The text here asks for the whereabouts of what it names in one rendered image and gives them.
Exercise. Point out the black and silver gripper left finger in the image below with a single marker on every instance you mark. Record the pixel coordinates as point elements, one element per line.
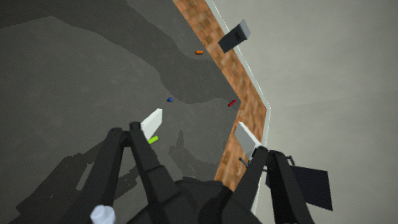
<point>95,202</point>

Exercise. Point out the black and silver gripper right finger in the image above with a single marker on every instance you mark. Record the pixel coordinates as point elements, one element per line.
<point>289,206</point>

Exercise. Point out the lime green rod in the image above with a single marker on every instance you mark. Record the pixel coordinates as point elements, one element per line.
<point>153,139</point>

